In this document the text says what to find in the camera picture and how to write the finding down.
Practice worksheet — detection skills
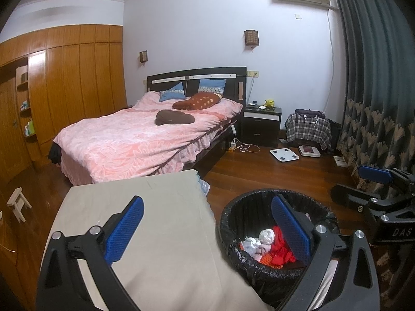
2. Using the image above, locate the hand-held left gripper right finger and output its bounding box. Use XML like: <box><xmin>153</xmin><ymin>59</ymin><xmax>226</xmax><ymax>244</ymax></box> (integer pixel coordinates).
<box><xmin>271</xmin><ymin>194</ymin><xmax>380</xmax><ymax>311</ymax></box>

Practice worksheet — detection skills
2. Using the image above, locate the white cable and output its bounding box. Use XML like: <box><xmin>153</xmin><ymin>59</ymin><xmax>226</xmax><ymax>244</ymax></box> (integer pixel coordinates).
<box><xmin>229</xmin><ymin>136</ymin><xmax>260</xmax><ymax>153</ymax></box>

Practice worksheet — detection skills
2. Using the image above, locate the blue quilted cloth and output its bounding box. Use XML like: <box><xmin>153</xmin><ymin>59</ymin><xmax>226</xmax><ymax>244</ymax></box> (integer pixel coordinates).
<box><xmin>195</xmin><ymin>173</ymin><xmax>211</xmax><ymax>196</ymax></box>

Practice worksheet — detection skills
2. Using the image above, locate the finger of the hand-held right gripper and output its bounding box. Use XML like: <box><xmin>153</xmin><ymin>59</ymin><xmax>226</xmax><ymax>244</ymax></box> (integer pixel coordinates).
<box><xmin>358</xmin><ymin>166</ymin><xmax>415</xmax><ymax>188</ymax></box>
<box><xmin>331</xmin><ymin>184</ymin><xmax>390</xmax><ymax>214</ymax></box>

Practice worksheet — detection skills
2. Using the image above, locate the dark green patterned curtain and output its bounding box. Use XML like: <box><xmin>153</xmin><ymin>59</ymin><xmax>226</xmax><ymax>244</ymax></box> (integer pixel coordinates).
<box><xmin>326</xmin><ymin>0</ymin><xmax>415</xmax><ymax>201</ymax></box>

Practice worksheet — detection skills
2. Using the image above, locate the white scale with red panel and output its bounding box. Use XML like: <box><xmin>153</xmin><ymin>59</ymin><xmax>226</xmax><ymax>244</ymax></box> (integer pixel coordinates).
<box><xmin>298</xmin><ymin>145</ymin><xmax>321</xmax><ymax>158</ymax></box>

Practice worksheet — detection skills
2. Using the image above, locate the waste bin with black bag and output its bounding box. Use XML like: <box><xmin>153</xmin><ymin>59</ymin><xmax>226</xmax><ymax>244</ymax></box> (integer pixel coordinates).
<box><xmin>219</xmin><ymin>189</ymin><xmax>341</xmax><ymax>310</ymax></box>

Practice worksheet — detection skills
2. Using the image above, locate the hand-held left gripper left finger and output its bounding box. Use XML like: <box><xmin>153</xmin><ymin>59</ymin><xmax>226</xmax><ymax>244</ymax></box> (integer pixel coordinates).
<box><xmin>36</xmin><ymin>195</ymin><xmax>145</xmax><ymax>311</ymax></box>

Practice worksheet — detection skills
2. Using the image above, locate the red dotted pillow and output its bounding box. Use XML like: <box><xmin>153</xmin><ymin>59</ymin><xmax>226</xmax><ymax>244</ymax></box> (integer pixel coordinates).
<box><xmin>172</xmin><ymin>91</ymin><xmax>223</xmax><ymax>110</ymax></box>

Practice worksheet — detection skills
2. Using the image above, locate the large brown wall lamp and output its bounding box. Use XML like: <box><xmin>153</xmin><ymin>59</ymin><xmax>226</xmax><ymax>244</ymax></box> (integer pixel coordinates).
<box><xmin>244</xmin><ymin>29</ymin><xmax>259</xmax><ymax>47</ymax></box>

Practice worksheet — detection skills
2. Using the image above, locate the black white nightstand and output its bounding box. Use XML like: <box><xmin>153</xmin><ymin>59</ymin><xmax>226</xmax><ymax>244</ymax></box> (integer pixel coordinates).
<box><xmin>241</xmin><ymin>105</ymin><xmax>282</xmax><ymax>148</ymax></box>

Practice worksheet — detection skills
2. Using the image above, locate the dark wooden bed frame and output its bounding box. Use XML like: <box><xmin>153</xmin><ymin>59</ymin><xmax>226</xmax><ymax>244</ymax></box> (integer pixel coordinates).
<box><xmin>146</xmin><ymin>67</ymin><xmax>247</xmax><ymax>182</ymax></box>

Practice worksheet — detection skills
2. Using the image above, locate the wooden wardrobe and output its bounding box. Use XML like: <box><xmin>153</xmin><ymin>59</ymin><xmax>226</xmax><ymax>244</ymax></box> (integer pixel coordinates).
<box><xmin>0</xmin><ymin>24</ymin><xmax>128</xmax><ymax>185</ymax></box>

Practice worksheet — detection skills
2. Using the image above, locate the white bathroom scale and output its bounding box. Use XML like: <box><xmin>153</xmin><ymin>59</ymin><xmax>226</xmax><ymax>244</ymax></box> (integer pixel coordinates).
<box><xmin>270</xmin><ymin>148</ymin><xmax>300</xmax><ymax>162</ymax></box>

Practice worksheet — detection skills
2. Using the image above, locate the black cloth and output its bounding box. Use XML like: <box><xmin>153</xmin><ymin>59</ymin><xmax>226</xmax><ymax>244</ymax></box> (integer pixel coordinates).
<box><xmin>48</xmin><ymin>143</ymin><xmax>63</xmax><ymax>165</ymax></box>

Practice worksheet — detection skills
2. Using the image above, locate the blue patterned pillow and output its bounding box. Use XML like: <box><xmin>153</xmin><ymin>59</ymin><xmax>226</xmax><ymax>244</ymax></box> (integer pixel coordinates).
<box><xmin>198</xmin><ymin>78</ymin><xmax>226</xmax><ymax>94</ymax></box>

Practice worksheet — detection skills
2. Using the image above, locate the bed with pink blanket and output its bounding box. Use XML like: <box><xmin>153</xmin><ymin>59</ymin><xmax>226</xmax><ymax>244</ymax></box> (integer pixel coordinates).
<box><xmin>53</xmin><ymin>91</ymin><xmax>244</xmax><ymax>183</ymax></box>

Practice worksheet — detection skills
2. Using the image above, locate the plaid cloth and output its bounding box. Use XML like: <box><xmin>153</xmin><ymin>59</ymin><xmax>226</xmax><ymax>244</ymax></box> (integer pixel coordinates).
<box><xmin>285</xmin><ymin>113</ymin><xmax>332</xmax><ymax>151</ymax></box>

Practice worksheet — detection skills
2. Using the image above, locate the white tissue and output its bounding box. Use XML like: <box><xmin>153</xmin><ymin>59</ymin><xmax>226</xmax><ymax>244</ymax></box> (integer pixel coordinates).
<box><xmin>259</xmin><ymin>228</ymin><xmax>276</xmax><ymax>245</ymax></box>

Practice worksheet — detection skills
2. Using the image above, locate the brown pillow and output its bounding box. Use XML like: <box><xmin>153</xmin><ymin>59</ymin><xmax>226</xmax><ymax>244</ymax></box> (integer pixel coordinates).
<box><xmin>156</xmin><ymin>109</ymin><xmax>195</xmax><ymax>126</ymax></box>

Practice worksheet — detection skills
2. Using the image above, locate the small wooden stool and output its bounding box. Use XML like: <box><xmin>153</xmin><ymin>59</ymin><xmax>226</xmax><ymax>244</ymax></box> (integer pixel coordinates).
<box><xmin>6</xmin><ymin>188</ymin><xmax>32</xmax><ymax>223</ymax></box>

